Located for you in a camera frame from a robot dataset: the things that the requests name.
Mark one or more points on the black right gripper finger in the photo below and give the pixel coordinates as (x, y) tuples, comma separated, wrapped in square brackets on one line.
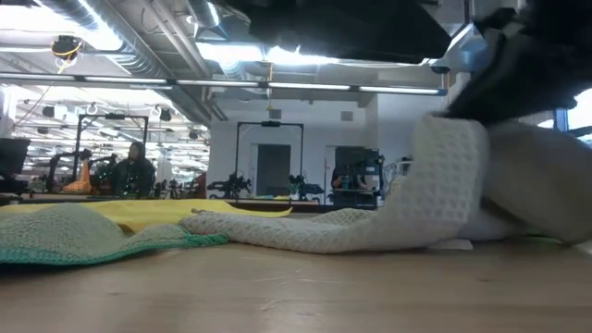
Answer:
[(518, 88)]

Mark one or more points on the white waffle-weave towel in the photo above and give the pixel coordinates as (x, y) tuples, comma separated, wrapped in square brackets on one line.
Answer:
[(370, 226)]

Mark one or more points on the pale green towel teal edge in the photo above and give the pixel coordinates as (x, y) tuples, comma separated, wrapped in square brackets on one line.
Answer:
[(69, 231)]

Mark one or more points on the black background robot arm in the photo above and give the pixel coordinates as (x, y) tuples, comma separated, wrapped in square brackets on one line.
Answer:
[(229, 185), (305, 188)]

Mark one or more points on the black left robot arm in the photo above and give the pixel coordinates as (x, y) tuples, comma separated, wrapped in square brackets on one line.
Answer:
[(347, 28)]

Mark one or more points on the yellow microfiber towel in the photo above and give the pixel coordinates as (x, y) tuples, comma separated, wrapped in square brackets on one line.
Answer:
[(162, 210)]

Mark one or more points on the black equipment station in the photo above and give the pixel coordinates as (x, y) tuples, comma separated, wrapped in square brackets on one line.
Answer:
[(356, 159)]

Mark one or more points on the person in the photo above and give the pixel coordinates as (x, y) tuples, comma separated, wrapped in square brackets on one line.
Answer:
[(344, 180), (134, 171)]

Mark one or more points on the dark grey door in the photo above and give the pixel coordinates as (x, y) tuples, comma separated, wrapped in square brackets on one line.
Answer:
[(273, 168)]

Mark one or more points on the long ceiling light bar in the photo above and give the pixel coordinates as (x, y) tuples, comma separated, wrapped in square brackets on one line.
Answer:
[(222, 83)]

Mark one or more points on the orange cloth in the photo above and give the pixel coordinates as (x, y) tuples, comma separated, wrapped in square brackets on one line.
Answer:
[(81, 182)]

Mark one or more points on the black monitor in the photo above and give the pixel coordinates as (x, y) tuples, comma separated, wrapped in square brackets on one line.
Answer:
[(14, 157)]

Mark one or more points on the black gantry frame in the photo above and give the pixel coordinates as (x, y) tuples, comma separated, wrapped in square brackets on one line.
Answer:
[(113, 116), (270, 123)]

